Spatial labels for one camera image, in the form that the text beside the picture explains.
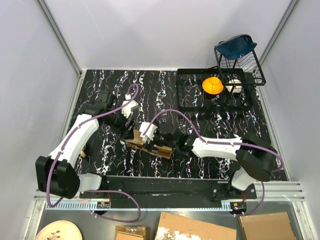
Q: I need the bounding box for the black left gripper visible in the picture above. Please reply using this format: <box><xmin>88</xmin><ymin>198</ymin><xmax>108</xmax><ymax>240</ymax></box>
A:
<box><xmin>102</xmin><ymin>105</ymin><xmax>137</xmax><ymax>140</ymax></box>

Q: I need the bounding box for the brown cardboard express box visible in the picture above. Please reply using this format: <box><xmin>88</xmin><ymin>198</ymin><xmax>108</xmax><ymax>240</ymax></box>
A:
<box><xmin>125</xmin><ymin>129</ymin><xmax>173</xmax><ymax>159</ymax></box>

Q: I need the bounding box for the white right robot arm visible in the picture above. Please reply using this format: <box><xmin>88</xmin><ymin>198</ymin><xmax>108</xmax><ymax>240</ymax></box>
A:
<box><xmin>155</xmin><ymin>124</ymin><xmax>277</xmax><ymax>199</ymax></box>

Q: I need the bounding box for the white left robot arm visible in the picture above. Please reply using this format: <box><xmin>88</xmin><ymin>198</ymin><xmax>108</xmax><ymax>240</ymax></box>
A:
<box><xmin>35</xmin><ymin>92</ymin><xmax>138</xmax><ymax>199</ymax></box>

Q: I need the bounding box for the small cardboard box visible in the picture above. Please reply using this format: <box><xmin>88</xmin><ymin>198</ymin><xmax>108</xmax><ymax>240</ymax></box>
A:
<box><xmin>114</xmin><ymin>225</ymin><xmax>150</xmax><ymax>240</ymax></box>

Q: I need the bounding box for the cardboard box at corner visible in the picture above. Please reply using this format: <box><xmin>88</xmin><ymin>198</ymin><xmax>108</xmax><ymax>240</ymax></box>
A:
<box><xmin>238</xmin><ymin>212</ymin><xmax>297</xmax><ymax>240</ymax></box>

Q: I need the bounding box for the beige ceramic mug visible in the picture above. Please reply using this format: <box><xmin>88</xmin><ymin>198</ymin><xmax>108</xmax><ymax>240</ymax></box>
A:
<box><xmin>79</xmin><ymin>144</ymin><xmax>87</xmax><ymax>158</ymax></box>

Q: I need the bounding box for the black drain tray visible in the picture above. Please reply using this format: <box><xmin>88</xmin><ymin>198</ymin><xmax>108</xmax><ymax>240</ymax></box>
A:
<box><xmin>176</xmin><ymin>67</ymin><xmax>255</xmax><ymax>112</ymax></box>

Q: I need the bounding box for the yellow plastic cup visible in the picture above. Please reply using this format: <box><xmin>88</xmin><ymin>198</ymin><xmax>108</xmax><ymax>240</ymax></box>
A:
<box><xmin>202</xmin><ymin>76</ymin><xmax>224</xmax><ymax>95</ymax></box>

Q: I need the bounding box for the white small cup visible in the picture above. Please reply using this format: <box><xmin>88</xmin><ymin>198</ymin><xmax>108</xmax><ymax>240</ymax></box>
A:
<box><xmin>226</xmin><ymin>78</ymin><xmax>243</xmax><ymax>94</ymax></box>

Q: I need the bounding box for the flat cardboard sheet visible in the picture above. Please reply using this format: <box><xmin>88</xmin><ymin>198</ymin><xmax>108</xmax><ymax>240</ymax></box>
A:
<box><xmin>154</xmin><ymin>212</ymin><xmax>237</xmax><ymax>240</ymax></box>

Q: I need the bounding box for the blue bowl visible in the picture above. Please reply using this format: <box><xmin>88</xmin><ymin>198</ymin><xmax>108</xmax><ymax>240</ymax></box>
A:
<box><xmin>217</xmin><ymin>34</ymin><xmax>257</xmax><ymax>60</ymax></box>

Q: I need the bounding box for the patterned ceramic plate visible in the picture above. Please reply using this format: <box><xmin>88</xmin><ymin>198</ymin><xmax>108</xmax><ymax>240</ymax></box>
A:
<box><xmin>35</xmin><ymin>220</ymin><xmax>83</xmax><ymax>240</ymax></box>

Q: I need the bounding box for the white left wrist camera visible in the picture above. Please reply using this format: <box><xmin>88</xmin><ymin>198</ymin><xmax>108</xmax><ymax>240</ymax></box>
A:
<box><xmin>121</xmin><ymin>100</ymin><xmax>139</xmax><ymax>119</ymax></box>

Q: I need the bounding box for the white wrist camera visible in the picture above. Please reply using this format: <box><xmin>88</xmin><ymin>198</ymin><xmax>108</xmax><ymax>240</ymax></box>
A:
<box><xmin>139</xmin><ymin>122</ymin><xmax>158</xmax><ymax>144</ymax></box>
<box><xmin>121</xmin><ymin>100</ymin><xmax>139</xmax><ymax>119</ymax></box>

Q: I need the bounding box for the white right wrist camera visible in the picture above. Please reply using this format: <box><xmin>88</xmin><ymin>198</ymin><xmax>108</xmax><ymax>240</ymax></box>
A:
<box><xmin>139</xmin><ymin>122</ymin><xmax>158</xmax><ymax>144</ymax></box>

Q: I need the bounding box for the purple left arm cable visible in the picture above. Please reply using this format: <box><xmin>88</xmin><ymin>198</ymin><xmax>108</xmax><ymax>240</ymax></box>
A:
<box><xmin>46</xmin><ymin>83</ymin><xmax>142</xmax><ymax>224</ymax></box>

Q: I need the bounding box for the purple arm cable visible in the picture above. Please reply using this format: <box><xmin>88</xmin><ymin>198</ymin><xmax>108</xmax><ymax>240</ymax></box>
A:
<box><xmin>149</xmin><ymin>109</ymin><xmax>285</xmax><ymax>201</ymax></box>
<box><xmin>46</xmin><ymin>83</ymin><xmax>142</xmax><ymax>224</ymax></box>

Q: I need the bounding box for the black wire dish rack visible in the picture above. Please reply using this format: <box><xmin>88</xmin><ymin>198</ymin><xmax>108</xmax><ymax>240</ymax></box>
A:
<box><xmin>214</xmin><ymin>46</ymin><xmax>267</xmax><ymax>88</ymax></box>

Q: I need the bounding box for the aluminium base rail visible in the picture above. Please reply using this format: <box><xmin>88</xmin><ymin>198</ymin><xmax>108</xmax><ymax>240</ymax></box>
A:
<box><xmin>30</xmin><ymin>180</ymin><xmax>251</xmax><ymax>211</ymax></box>

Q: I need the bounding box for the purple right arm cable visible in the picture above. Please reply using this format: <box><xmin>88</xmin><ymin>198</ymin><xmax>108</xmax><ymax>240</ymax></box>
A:
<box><xmin>149</xmin><ymin>109</ymin><xmax>285</xmax><ymax>201</ymax></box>

